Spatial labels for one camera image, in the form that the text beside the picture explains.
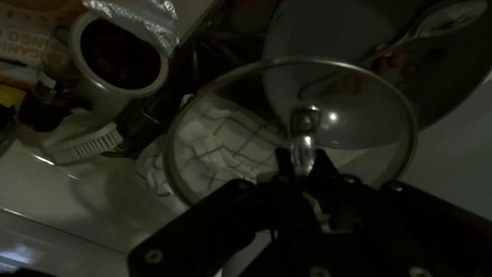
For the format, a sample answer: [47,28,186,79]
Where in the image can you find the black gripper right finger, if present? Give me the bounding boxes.
[275,148,492,277]

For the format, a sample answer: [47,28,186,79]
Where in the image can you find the white mug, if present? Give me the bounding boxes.
[41,11,170,124]

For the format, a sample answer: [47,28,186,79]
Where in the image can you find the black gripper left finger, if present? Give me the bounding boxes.
[127,181,275,277]

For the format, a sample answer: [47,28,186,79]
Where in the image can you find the grey frying pan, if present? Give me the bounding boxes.
[263,0,492,128]

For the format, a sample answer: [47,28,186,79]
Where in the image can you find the white gas stove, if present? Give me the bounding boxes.
[0,0,492,277]

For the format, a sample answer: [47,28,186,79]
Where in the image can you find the white scrub brush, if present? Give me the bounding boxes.
[46,124,123,165]

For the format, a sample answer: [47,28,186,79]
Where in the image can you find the clear glass pot lid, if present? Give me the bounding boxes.
[164,58,416,205]

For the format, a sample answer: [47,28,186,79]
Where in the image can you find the white checked tea towel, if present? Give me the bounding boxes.
[137,98,284,199]

